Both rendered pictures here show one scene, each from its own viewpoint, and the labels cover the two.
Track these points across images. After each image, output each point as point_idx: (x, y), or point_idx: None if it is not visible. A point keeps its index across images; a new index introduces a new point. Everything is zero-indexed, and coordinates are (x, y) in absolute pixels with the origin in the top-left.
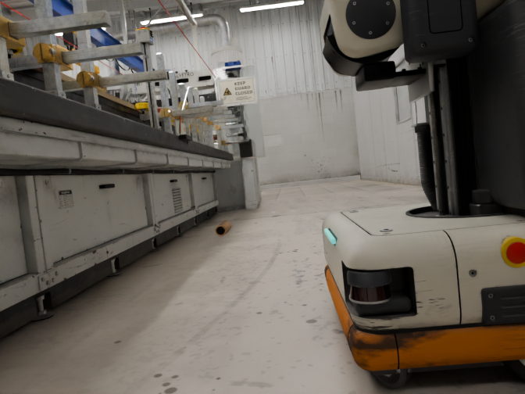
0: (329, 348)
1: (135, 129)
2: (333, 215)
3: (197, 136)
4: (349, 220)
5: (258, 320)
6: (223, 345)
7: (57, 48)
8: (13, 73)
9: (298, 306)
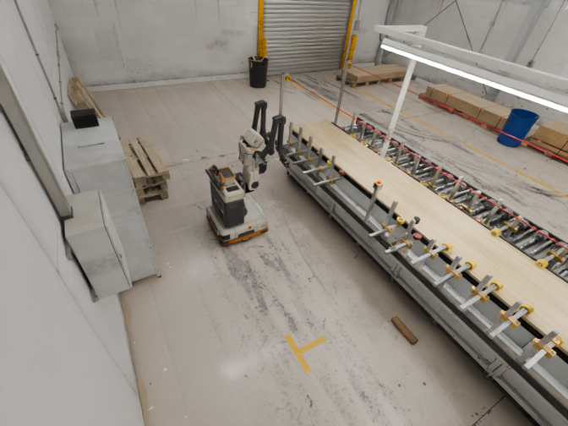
0: None
1: (339, 202)
2: (263, 214)
3: (440, 284)
4: (256, 207)
5: (277, 223)
6: (276, 215)
7: (317, 166)
8: (337, 169)
9: (273, 230)
